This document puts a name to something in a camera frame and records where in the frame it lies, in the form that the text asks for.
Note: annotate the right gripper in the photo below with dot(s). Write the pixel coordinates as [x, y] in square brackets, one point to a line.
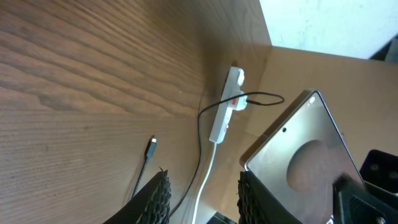
[354, 205]

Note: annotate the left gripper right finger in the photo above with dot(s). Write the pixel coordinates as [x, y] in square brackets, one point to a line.
[257, 205]

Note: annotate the white power strip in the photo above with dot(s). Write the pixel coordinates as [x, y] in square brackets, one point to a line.
[234, 81]

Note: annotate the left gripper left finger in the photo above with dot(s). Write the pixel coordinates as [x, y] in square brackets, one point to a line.
[151, 205]

